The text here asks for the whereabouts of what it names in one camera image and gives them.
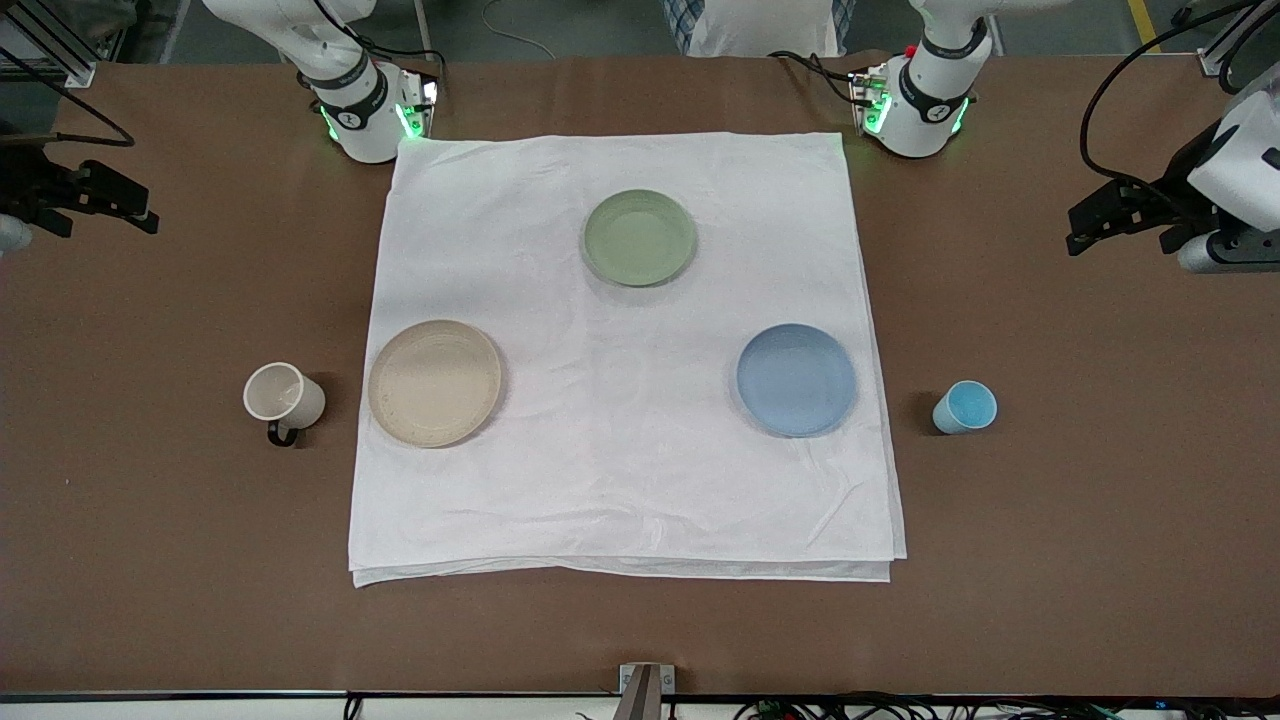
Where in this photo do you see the white mug black handle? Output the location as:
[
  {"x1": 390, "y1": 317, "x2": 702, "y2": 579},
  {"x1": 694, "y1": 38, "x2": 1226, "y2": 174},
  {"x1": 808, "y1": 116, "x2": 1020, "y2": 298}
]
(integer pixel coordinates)
[{"x1": 243, "y1": 362, "x2": 327, "y2": 448}]

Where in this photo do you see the blue cup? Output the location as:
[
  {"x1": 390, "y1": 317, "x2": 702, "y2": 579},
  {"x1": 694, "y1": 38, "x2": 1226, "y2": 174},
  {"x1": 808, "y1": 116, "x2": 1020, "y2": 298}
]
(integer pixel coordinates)
[{"x1": 932, "y1": 380, "x2": 999, "y2": 436}]

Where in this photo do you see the blue plate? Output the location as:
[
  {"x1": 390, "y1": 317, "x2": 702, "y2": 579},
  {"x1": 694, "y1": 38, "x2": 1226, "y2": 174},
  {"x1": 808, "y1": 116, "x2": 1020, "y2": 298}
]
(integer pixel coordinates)
[{"x1": 736, "y1": 323, "x2": 858, "y2": 438}]

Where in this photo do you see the beige gray plate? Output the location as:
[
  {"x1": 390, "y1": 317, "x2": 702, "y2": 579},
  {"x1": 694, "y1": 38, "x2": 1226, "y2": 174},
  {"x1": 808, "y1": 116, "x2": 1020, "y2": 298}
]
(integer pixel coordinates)
[{"x1": 367, "y1": 319, "x2": 503, "y2": 449}]

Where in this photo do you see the green plate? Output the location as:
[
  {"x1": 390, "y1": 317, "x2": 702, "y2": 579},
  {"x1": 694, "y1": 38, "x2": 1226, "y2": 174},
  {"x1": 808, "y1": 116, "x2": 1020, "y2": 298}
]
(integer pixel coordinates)
[{"x1": 580, "y1": 188, "x2": 698, "y2": 288}]

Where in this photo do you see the person in white shirt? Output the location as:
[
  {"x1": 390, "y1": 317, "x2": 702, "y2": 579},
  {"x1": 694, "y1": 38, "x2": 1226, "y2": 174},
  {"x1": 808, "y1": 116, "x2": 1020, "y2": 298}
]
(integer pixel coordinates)
[{"x1": 660, "y1": 0, "x2": 857, "y2": 59}]

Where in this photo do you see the white cloth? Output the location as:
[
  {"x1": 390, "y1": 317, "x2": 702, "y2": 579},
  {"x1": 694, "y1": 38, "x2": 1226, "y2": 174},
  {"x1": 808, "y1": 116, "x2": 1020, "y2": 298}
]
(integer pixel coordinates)
[{"x1": 348, "y1": 132, "x2": 908, "y2": 588}]

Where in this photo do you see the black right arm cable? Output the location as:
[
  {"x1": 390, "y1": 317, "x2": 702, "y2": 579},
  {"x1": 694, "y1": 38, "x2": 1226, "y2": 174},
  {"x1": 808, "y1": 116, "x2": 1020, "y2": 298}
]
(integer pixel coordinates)
[{"x1": 0, "y1": 45, "x2": 137, "y2": 149}]

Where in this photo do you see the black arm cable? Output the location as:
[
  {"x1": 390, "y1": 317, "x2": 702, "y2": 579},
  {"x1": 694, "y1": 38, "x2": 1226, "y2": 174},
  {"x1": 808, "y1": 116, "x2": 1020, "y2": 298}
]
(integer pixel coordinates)
[
  {"x1": 1079, "y1": 0, "x2": 1280, "y2": 193},
  {"x1": 0, "y1": 45, "x2": 137, "y2": 149}
]

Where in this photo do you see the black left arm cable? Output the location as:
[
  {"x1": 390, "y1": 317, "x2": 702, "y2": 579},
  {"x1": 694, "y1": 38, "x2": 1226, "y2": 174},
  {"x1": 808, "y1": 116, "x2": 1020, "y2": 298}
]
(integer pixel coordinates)
[{"x1": 1079, "y1": 0, "x2": 1280, "y2": 193}]

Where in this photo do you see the aluminium frame profile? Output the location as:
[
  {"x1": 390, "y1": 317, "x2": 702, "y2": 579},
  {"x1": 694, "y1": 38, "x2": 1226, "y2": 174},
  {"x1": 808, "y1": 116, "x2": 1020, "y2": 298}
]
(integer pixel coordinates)
[
  {"x1": 0, "y1": 0, "x2": 98, "y2": 89},
  {"x1": 1196, "y1": 0, "x2": 1280, "y2": 78}
]

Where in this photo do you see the black base cable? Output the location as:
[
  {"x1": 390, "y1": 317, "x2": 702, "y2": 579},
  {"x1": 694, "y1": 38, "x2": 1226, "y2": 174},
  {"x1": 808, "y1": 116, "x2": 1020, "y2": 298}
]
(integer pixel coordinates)
[{"x1": 768, "y1": 48, "x2": 863, "y2": 107}]

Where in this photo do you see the thin floor cable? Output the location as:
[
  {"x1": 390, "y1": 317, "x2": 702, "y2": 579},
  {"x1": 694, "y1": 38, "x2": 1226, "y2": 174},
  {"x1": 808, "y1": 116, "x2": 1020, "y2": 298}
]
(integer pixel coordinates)
[{"x1": 480, "y1": 0, "x2": 563, "y2": 61}]

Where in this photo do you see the black cable bundle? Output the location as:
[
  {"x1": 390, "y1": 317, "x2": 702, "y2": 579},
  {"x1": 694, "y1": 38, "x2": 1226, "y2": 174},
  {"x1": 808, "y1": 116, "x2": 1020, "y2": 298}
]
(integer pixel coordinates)
[{"x1": 733, "y1": 695, "x2": 1280, "y2": 720}]

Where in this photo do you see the metal table bracket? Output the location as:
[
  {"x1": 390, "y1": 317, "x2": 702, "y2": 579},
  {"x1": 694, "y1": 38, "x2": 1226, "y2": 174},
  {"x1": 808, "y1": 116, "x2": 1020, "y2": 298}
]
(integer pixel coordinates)
[{"x1": 617, "y1": 662, "x2": 677, "y2": 720}]

